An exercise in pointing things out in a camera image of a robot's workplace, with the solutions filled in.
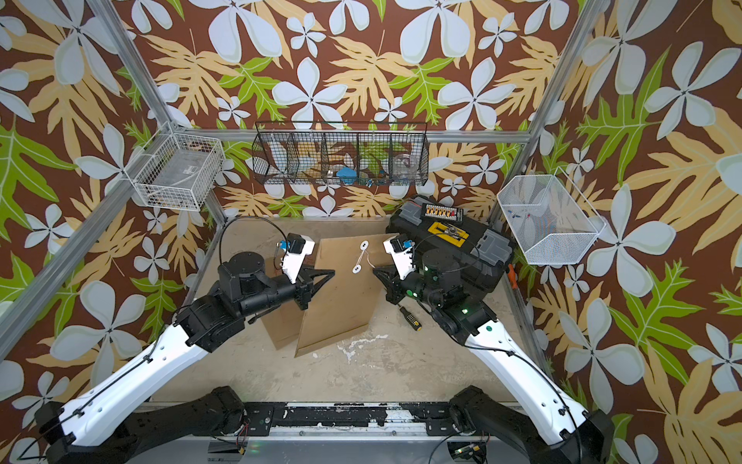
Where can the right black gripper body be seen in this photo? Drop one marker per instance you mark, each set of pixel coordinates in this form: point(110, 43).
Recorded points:
point(418, 286)

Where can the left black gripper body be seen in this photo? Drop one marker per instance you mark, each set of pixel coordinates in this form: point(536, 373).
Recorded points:
point(271, 295)

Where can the brown kraft file bag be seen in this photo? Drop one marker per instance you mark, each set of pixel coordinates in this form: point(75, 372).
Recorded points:
point(283, 325)
point(346, 304)

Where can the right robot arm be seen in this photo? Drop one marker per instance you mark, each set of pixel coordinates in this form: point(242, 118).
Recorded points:
point(550, 426)

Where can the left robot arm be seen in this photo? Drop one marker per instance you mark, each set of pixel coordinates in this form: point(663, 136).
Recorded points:
point(104, 425)

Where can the black yellow screwdriver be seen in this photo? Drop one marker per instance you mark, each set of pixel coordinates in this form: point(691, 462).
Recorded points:
point(410, 318)

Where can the black yellow toolbox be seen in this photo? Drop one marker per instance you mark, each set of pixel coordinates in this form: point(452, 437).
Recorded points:
point(483, 254)

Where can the blue object in basket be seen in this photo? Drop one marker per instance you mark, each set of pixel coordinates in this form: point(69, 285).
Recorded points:
point(347, 175)

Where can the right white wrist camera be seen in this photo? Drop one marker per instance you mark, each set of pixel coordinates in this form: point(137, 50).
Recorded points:
point(401, 249)

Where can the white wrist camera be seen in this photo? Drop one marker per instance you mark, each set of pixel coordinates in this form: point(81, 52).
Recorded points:
point(401, 249)
point(296, 247)

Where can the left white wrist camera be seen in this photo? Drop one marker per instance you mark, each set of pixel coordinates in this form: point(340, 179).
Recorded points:
point(296, 247)

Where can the black wire basket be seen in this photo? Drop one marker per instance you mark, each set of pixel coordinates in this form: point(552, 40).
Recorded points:
point(382, 154)

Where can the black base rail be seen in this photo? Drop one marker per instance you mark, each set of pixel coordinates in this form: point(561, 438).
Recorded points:
point(437, 418)

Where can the white wire basket right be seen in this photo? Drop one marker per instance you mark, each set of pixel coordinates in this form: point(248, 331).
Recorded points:
point(552, 221)

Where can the white wire basket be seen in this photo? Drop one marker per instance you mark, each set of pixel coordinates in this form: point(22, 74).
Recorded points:
point(552, 221)
point(176, 169)

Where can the white wire basket left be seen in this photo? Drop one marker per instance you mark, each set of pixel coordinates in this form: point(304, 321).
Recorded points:
point(176, 169)

